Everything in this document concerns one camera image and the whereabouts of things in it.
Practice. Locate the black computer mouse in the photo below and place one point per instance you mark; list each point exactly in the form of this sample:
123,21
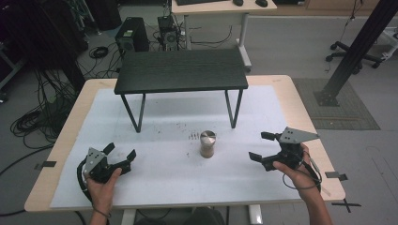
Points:
261,3
238,2

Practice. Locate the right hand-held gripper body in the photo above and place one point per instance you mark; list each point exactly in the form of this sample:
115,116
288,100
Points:
289,150

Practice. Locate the black raised shelf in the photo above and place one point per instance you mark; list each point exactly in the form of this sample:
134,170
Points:
180,70

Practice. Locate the open-sided computer tower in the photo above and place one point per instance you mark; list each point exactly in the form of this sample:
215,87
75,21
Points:
168,33

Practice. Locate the metal-lidded glass jar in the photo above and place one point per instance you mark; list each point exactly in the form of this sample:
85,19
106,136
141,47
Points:
207,144

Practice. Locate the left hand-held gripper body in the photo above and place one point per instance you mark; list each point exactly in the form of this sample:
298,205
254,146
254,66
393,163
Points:
95,162

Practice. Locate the grey floor mat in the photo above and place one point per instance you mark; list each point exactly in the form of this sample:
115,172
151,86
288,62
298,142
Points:
347,115

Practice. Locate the black tape cross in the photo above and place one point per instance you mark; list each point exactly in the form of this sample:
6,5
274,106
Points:
345,205

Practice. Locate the black computer tower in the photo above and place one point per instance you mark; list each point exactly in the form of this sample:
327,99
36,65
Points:
131,34

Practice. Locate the dark wrist band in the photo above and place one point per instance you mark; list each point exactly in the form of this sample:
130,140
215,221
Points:
103,213

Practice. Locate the black tape strip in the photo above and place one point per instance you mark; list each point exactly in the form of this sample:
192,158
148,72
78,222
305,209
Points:
47,164
336,175

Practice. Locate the person's left hand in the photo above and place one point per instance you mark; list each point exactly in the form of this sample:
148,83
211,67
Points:
101,193

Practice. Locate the dark curtain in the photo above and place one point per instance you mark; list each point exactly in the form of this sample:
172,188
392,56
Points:
37,34

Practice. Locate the black metal post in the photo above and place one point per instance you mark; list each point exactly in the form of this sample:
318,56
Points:
353,53

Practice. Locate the white table mat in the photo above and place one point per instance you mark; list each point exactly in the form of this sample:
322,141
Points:
175,175

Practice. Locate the black keyboard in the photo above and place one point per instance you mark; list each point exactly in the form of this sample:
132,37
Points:
200,2

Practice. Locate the black office chair base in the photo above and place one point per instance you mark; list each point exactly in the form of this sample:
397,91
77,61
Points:
347,51

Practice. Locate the beige office desk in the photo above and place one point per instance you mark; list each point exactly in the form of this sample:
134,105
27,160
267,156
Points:
216,12

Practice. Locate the light wooden table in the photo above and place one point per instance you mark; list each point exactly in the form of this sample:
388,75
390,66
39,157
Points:
65,143

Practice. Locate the person's right hand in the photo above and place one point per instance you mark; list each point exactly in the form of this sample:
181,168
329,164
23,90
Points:
297,179

